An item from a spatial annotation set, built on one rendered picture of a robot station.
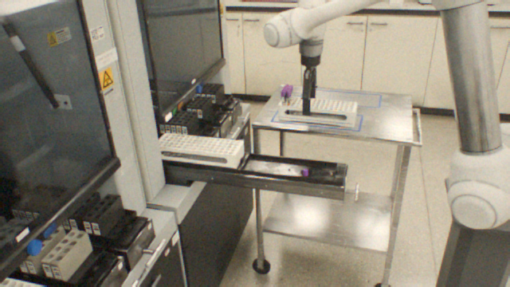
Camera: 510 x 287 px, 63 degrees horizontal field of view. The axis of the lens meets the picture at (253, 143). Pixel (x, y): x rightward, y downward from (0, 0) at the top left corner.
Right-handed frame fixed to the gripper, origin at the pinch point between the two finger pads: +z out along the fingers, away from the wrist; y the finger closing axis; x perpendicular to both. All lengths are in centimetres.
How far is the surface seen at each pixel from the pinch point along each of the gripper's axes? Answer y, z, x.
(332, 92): 28.1, 5.6, -5.4
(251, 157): -32.5, 7.5, 13.6
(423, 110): 200, 84, -61
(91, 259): -91, 6, 35
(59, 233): -91, 0, 44
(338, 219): 7, 60, -14
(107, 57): -65, -36, 39
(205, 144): -37.8, 1.7, 28.1
